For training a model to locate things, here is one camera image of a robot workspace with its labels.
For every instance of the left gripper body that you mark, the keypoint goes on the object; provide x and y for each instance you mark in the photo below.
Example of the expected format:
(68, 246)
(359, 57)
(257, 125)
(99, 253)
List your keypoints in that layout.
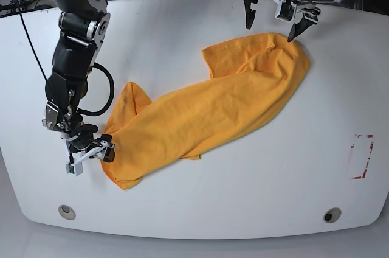
(305, 8)

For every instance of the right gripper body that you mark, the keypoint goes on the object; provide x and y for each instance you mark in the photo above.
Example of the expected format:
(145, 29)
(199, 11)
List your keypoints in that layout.
(81, 139)

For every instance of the orange T-shirt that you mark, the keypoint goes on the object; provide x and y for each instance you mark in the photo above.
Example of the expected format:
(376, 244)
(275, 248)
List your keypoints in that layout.
(251, 80)

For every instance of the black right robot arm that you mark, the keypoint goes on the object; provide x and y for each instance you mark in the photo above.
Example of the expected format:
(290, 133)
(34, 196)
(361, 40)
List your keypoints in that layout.
(83, 25)

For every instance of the red tape rectangle marking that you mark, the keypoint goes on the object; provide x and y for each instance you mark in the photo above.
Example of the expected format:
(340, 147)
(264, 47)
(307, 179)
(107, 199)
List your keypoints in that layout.
(360, 155)

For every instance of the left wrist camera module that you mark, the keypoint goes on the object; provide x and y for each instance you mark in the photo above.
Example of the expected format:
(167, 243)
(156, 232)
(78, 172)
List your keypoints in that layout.
(285, 11)

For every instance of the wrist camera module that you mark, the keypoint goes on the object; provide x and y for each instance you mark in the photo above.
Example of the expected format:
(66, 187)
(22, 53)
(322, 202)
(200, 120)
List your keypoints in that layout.
(74, 169)
(285, 11)

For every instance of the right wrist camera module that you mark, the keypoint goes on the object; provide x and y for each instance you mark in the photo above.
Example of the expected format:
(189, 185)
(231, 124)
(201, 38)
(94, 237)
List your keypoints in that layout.
(74, 169)

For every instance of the left table cable grommet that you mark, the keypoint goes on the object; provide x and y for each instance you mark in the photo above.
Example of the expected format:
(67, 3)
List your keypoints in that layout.
(67, 212)

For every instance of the table cable grommet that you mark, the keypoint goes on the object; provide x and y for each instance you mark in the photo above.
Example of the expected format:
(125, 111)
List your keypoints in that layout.
(67, 212)
(332, 215)

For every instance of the right table cable grommet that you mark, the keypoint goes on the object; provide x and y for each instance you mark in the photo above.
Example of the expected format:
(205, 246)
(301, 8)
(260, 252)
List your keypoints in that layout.
(332, 215)

